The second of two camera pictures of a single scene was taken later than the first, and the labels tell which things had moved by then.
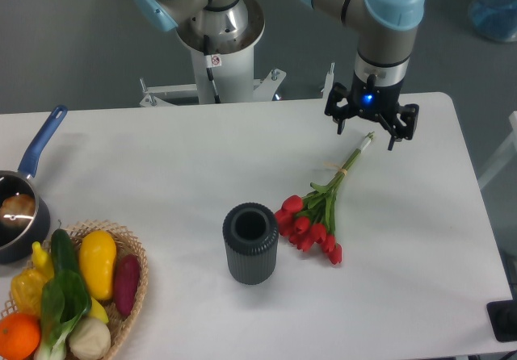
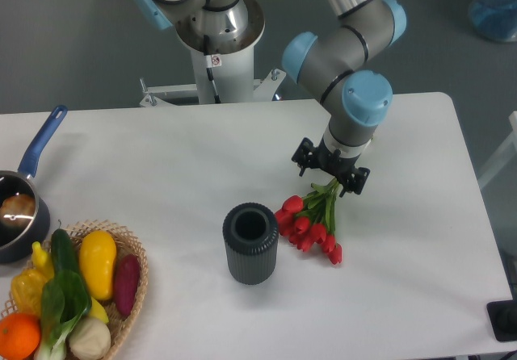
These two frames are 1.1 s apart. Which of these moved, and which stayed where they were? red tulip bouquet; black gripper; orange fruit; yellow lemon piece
Moved: black gripper
Stayed: orange fruit; yellow lemon piece; red tulip bouquet
